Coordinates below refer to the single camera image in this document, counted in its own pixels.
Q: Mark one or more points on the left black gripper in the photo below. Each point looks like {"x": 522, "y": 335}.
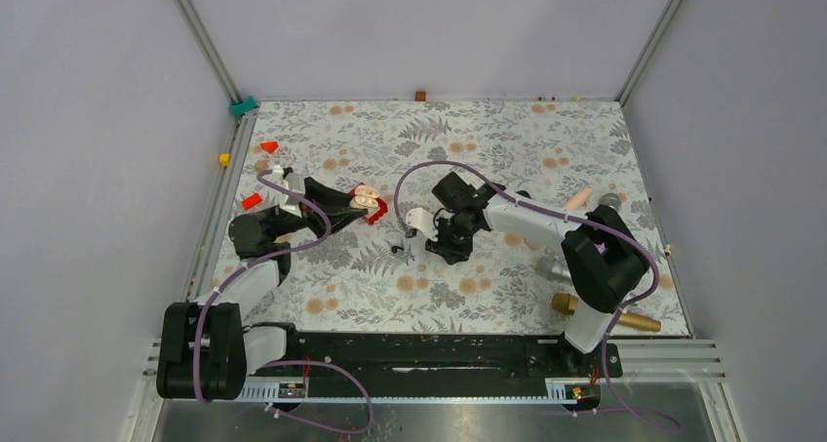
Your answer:
{"x": 316, "y": 191}

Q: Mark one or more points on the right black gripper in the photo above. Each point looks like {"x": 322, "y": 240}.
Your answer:
{"x": 452, "y": 255}

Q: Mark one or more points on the beige earbud charging case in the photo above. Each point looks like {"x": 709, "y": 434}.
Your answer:
{"x": 365, "y": 197}

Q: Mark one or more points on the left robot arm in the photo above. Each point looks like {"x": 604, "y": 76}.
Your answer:
{"x": 206, "y": 349}

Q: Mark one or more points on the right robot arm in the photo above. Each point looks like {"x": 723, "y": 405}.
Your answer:
{"x": 604, "y": 260}

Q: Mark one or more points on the red plastic basket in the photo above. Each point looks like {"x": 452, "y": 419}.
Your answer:
{"x": 376, "y": 212}

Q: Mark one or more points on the orange block lower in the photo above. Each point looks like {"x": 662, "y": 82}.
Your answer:
{"x": 251, "y": 201}

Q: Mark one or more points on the orange triangle block upper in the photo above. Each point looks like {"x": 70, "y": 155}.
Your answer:
{"x": 269, "y": 146}

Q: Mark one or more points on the silver microphone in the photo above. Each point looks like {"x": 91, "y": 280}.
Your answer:
{"x": 553, "y": 269}

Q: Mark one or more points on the gold microphone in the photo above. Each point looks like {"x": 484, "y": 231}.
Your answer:
{"x": 566, "y": 304}

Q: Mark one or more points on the teal block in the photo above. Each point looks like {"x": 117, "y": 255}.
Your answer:
{"x": 242, "y": 107}

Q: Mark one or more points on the pink toy microphone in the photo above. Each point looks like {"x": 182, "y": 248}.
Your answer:
{"x": 574, "y": 203}

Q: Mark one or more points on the floral patterned mat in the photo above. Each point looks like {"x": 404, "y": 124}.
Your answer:
{"x": 354, "y": 283}

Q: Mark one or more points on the purple glitter microphone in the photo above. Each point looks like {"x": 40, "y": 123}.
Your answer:
{"x": 611, "y": 200}

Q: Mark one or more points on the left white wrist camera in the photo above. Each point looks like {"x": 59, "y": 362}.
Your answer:
{"x": 290, "y": 190}

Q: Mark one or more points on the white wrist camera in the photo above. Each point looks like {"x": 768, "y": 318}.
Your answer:
{"x": 290, "y": 190}
{"x": 418, "y": 220}

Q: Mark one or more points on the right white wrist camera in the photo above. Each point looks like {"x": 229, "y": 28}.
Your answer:
{"x": 418, "y": 220}

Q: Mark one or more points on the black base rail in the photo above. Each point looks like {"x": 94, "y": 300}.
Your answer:
{"x": 410, "y": 366}

